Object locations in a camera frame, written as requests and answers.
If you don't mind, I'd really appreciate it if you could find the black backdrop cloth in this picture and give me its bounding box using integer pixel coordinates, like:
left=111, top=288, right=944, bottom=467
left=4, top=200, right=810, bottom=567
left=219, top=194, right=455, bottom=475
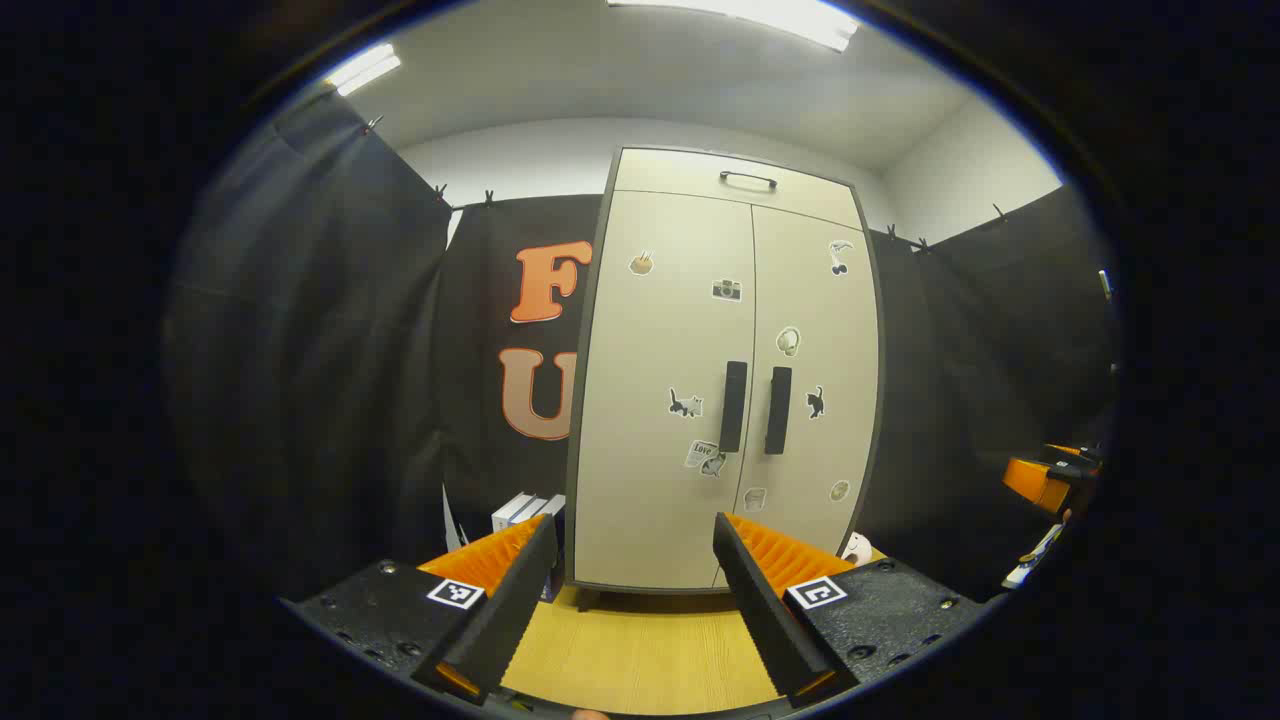
left=165, top=90, right=1121, bottom=601

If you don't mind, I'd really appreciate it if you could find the dark blue book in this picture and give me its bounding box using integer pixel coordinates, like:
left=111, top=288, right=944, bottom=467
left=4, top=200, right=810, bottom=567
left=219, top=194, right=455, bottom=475
left=538, top=494, right=568, bottom=603

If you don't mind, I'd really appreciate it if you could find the beige cabinet door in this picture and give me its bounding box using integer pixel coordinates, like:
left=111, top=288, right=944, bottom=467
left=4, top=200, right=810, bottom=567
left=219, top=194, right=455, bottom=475
left=572, top=190, right=756, bottom=591
left=715, top=205, right=881, bottom=589

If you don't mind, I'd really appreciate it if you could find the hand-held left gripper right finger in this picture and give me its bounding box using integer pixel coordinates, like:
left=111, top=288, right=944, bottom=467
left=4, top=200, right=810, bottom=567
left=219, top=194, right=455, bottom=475
left=713, top=512, right=991, bottom=708

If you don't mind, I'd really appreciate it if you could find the beige double-door shoe cabinet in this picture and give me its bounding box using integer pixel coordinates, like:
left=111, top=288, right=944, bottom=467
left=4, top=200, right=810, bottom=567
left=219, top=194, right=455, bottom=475
left=565, top=146, right=886, bottom=613

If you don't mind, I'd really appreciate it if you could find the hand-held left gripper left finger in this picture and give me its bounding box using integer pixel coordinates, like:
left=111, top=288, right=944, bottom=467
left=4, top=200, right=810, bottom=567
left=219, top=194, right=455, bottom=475
left=283, top=513, right=559, bottom=706

